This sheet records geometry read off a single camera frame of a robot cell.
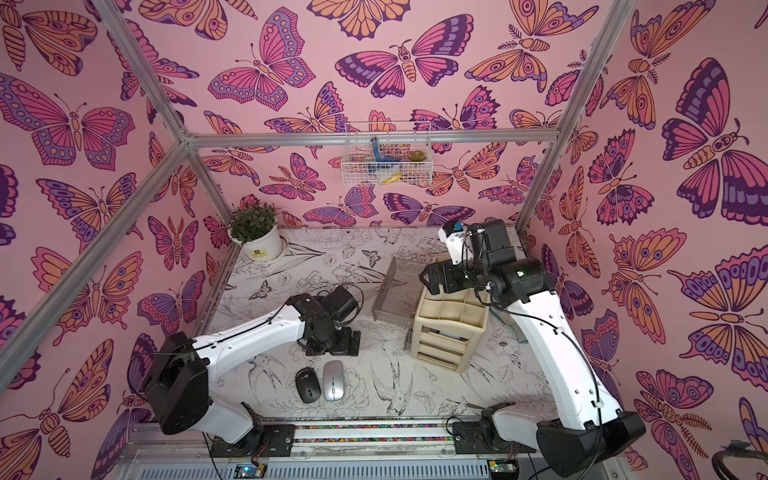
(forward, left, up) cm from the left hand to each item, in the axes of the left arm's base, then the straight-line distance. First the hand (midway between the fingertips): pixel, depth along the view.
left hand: (349, 349), depth 82 cm
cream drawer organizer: (-1, -24, +16) cm, 29 cm away
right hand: (+10, -24, +23) cm, 35 cm away
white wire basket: (+53, -10, +28) cm, 61 cm away
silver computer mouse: (-7, +4, -5) cm, 9 cm away
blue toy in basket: (+52, -7, +27) cm, 59 cm away
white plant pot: (+37, +32, +1) cm, 49 cm away
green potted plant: (+38, +35, +12) cm, 53 cm away
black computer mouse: (-8, +11, -5) cm, 14 cm away
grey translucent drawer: (+24, -15, -8) cm, 29 cm away
